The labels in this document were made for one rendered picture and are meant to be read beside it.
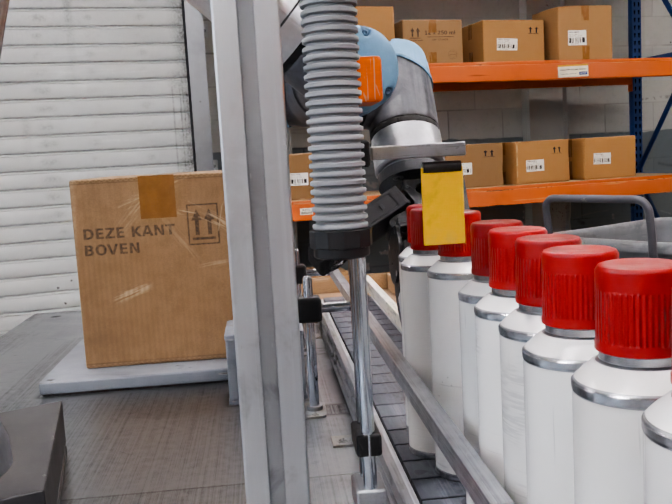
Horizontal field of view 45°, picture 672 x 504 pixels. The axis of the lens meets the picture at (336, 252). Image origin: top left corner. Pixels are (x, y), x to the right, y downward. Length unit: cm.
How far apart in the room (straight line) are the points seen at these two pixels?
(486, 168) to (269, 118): 424
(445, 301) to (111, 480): 40
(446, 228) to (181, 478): 39
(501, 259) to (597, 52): 470
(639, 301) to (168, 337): 94
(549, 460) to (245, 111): 31
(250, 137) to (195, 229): 62
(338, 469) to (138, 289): 49
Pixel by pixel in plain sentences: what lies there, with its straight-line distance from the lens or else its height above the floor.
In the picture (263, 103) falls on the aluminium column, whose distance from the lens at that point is 54.
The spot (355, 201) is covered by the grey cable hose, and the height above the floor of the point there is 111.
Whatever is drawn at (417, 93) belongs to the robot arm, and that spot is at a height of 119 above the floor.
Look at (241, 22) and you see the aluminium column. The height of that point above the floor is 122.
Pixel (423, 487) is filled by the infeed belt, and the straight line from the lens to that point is 64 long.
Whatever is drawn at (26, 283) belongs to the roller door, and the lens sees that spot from 494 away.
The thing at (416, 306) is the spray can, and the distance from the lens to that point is 65.
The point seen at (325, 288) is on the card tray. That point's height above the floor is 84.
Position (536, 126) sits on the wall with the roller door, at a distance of 573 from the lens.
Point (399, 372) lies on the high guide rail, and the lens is 64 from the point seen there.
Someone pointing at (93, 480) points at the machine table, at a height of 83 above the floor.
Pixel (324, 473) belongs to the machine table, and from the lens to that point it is 80.
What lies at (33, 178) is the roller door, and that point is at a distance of 489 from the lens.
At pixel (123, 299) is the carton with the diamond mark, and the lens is 119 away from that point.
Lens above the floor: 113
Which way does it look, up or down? 7 degrees down
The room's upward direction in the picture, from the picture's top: 3 degrees counter-clockwise
